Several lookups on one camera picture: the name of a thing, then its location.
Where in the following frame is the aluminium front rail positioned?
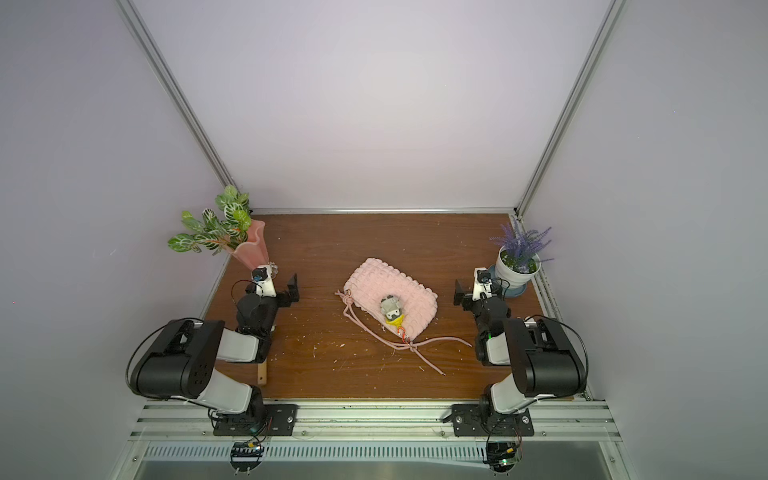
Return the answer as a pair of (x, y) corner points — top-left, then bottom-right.
(129, 399), (621, 442)

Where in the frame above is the left small circuit board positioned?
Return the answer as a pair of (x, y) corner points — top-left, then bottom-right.
(229, 440), (266, 475)

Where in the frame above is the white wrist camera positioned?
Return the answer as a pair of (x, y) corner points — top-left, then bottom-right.
(472, 268), (500, 301)
(247, 264), (277, 298)

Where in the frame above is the white pot with lavender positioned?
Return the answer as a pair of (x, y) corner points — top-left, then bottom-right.
(489, 218), (551, 290)

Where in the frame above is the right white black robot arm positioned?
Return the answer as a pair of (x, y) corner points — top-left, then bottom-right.
(453, 281), (589, 415)

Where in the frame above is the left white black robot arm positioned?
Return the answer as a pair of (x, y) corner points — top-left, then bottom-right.
(125, 265), (300, 435)

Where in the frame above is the pink knitted bag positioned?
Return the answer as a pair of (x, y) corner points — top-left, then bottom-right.
(335, 258), (471, 374)

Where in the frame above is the right small circuit board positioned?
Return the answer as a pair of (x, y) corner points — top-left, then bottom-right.
(484, 442), (520, 473)

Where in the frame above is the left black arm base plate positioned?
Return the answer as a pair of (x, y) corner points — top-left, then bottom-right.
(210, 404), (298, 437)

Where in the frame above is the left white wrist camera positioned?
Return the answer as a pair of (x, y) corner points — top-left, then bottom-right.
(247, 264), (277, 298)

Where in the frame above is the small plush toy decoration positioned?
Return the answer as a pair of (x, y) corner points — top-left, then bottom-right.
(380, 295), (405, 329)

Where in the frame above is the small circuit board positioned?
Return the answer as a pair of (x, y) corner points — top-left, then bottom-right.
(484, 442), (520, 473)
(229, 440), (266, 475)

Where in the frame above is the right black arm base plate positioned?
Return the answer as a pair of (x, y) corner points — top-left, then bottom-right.
(442, 403), (535, 437)

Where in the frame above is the teal saucer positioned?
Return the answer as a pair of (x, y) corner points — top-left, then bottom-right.
(488, 266), (530, 299)

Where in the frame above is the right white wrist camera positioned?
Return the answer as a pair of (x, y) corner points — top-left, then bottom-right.
(472, 268), (500, 301)

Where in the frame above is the green scraper with wooden handle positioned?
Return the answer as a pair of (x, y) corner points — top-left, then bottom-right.
(257, 362), (268, 386)

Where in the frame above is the pink vase with green leaves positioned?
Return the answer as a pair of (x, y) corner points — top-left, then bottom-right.
(167, 185), (277, 278)

